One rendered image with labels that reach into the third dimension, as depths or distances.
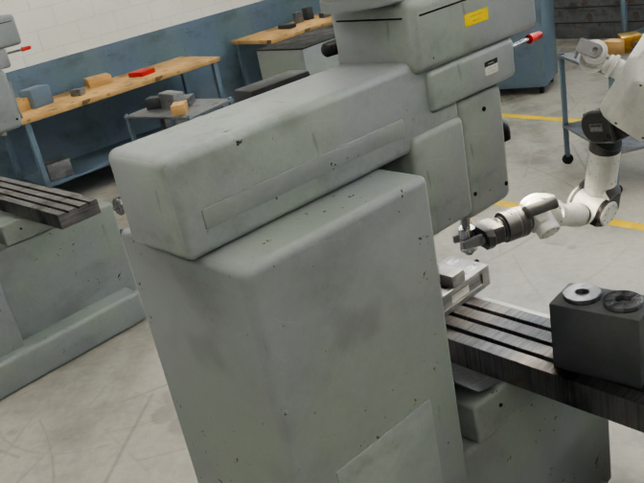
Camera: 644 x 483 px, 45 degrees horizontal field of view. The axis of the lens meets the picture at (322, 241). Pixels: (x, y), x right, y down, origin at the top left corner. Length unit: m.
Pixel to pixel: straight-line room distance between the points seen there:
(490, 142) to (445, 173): 0.21
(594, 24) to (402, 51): 8.78
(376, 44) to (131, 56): 7.13
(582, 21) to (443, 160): 8.78
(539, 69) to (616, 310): 6.33
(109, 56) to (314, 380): 7.40
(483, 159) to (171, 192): 0.91
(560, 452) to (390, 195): 1.25
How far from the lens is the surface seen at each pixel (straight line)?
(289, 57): 6.54
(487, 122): 2.02
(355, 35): 1.86
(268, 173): 1.51
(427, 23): 1.78
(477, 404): 2.12
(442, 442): 1.92
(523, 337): 2.24
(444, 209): 1.89
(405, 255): 1.64
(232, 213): 1.47
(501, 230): 2.18
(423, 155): 1.80
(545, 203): 2.23
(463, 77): 1.89
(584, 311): 1.96
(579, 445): 2.68
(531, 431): 2.40
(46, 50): 8.46
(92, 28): 8.67
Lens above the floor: 2.11
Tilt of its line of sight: 23 degrees down
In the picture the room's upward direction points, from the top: 11 degrees counter-clockwise
